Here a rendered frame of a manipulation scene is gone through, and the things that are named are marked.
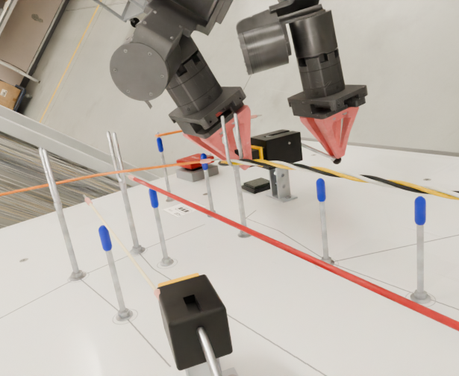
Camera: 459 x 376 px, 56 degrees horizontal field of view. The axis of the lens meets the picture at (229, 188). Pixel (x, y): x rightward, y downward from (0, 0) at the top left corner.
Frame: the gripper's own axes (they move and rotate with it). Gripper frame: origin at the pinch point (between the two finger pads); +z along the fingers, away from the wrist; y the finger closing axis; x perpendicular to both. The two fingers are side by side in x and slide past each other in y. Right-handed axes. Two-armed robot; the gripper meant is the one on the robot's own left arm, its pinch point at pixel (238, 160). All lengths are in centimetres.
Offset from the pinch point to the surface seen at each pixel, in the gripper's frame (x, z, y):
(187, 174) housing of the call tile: -2.4, 5.1, -19.3
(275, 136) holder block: 5.9, 0.4, 0.9
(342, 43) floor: 129, 50, -130
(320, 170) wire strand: -0.9, -3.1, 19.1
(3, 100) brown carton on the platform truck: -17, 4, -730
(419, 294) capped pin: -3.4, 5.5, 28.2
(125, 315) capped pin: -21.6, -2.7, 14.5
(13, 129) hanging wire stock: -20, -13, -67
